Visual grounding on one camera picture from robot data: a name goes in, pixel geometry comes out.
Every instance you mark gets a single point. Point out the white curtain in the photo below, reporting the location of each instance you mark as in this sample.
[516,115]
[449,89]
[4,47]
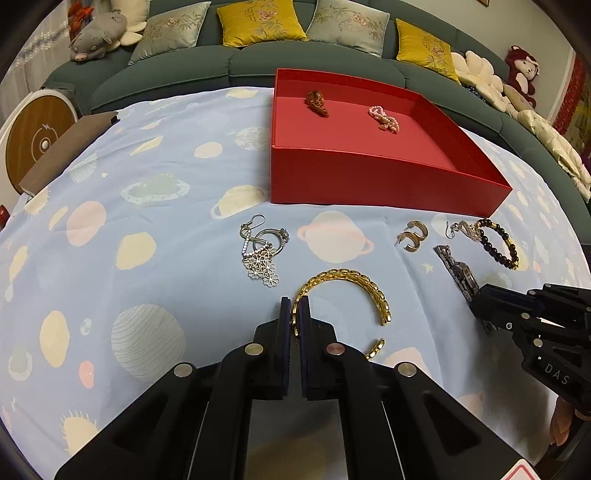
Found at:
[41,50]

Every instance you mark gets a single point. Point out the beige pillow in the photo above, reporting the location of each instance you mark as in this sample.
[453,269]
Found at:
[519,96]

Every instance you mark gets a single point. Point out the red knot ornament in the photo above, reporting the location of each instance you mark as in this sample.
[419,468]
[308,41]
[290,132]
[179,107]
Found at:
[82,11]

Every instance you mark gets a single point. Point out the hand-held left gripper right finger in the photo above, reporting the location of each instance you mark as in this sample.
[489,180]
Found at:
[304,341]

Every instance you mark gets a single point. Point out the blue planet print tablecloth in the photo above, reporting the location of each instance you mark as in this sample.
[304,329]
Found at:
[161,258]

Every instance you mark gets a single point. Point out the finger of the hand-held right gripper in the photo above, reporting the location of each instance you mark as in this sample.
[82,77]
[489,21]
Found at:
[498,307]
[561,300]

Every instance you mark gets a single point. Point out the white flower-shaped cushion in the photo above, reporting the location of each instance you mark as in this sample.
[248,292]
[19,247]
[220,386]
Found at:
[494,94]
[471,67]

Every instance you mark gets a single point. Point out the white plush toy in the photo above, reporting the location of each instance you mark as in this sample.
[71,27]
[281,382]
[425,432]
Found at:
[134,11]

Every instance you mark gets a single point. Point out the person's right hand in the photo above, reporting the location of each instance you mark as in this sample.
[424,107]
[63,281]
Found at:
[565,424]

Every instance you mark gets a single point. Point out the dark metal watch band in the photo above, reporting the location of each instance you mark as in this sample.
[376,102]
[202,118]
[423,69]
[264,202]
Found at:
[461,277]

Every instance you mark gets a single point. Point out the silver hook earring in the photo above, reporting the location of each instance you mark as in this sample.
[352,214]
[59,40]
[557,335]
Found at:
[464,228]

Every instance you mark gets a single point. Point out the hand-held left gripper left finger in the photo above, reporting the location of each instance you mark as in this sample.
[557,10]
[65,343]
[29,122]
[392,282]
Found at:
[286,341]

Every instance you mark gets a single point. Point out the yellow embroidered cushion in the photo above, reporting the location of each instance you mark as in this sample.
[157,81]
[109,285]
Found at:
[258,23]
[425,48]

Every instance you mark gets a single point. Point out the silver flower drop earring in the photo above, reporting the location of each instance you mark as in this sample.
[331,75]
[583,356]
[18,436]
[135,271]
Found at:
[261,264]

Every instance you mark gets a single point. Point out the red patterned hanging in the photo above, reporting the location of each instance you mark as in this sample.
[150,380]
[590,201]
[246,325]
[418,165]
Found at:
[575,97]

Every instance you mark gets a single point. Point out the red cardboard box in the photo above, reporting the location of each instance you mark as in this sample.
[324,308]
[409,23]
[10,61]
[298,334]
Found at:
[369,180]

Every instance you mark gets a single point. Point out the red monkey plush toy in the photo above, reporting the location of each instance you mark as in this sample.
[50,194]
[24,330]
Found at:
[524,69]

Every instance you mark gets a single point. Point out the sage embroidered cushion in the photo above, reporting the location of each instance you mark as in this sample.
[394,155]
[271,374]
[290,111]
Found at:
[168,32]

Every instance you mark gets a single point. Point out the brown cardboard box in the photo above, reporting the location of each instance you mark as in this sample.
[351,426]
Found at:
[64,152]

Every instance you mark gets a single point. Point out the gold hoop earring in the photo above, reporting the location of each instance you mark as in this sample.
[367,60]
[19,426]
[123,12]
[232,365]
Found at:
[420,227]
[411,244]

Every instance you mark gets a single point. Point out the gold wristwatch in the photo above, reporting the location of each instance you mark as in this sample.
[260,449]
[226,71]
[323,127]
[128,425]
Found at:
[317,102]

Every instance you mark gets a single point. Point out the cream quilted blanket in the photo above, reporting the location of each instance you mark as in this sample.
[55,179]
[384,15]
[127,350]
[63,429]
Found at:
[554,143]

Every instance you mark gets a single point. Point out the small red container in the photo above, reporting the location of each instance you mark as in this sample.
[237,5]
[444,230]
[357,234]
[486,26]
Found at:
[3,216]

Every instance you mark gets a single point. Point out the grey pig plush toy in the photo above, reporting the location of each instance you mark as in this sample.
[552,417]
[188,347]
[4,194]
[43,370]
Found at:
[99,32]

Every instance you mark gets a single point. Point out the green sofa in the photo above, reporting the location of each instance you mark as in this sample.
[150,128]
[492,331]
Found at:
[184,76]

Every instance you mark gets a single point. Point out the dark patterned cloth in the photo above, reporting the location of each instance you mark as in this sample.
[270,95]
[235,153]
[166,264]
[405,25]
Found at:
[471,90]

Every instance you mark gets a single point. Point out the round white wood-faced appliance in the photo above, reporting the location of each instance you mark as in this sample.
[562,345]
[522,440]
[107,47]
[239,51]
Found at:
[41,124]

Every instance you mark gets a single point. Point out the pale blue embroidered cushion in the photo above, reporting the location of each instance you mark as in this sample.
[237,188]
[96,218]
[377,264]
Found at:
[351,25]

